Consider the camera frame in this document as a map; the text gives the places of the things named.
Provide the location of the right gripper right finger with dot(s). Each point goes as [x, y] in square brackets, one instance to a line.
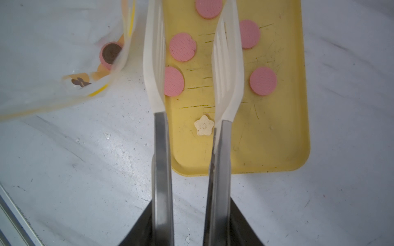
[241, 233]

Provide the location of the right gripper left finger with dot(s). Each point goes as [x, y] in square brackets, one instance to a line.
[141, 232]

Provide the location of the pink round cookie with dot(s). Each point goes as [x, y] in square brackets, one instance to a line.
[182, 47]
[250, 34]
[263, 81]
[174, 82]
[208, 9]

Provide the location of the steel tongs white tips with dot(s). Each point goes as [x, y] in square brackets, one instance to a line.
[228, 83]

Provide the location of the brown round cookie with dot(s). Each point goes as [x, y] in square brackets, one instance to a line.
[109, 53]

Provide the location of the clear resealable zip bag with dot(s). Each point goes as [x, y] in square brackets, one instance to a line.
[50, 52]

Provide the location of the yellow plastic tray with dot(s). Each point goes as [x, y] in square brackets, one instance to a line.
[270, 133]

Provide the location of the white star cookie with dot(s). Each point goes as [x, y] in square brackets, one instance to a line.
[204, 126]

